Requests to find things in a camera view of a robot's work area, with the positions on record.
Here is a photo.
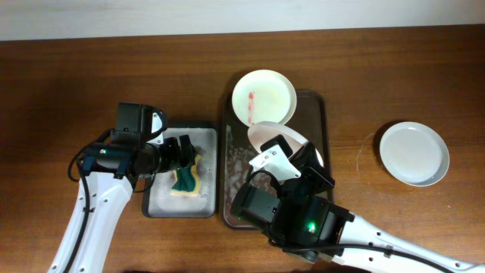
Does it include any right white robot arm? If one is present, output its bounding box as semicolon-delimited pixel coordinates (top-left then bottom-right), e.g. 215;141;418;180
230;134;484;272

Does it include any cream white plate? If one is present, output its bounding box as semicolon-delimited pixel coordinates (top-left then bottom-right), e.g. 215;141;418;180
231;70;297;127

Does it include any light grey plate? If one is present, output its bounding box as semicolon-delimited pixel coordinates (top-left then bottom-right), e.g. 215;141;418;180
379;121;450;187

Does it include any large brown serving tray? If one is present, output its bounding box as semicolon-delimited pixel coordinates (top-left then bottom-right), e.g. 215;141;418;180
219;89;331;231

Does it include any small dark green tray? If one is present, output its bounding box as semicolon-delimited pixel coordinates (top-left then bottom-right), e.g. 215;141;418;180
142;121;218;218

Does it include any right black cable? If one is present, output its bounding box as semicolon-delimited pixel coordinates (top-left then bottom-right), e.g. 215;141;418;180
245;168;283;190

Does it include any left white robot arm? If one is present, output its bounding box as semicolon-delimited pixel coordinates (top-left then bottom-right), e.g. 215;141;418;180
49;102;196;272

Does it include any pink plate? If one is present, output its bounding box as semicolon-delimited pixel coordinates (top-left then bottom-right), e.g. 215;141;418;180
248;121;309;161

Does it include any green and yellow sponge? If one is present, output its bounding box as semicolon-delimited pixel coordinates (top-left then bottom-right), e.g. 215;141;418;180
171;155;202;196

